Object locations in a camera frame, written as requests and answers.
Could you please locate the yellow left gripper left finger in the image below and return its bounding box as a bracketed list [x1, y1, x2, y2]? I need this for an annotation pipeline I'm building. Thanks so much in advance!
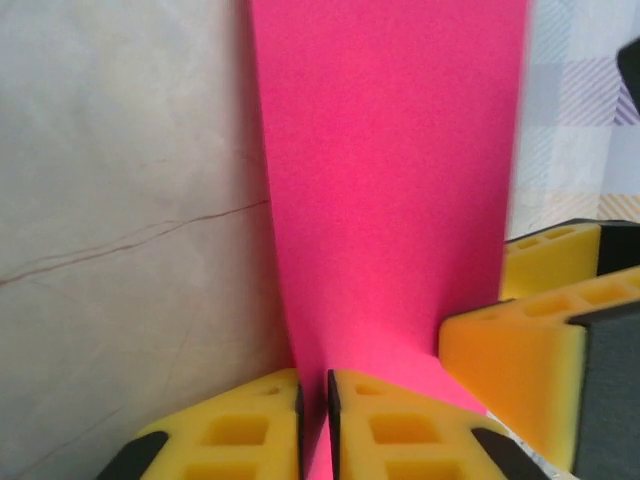
[99, 367, 305, 480]

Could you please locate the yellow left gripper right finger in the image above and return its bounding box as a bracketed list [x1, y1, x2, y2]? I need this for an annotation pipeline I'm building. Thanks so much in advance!
[327, 368, 551, 480]

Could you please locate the pink paper sheet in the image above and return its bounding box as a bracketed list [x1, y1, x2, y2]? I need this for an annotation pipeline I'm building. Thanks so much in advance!
[248, 0, 534, 480]

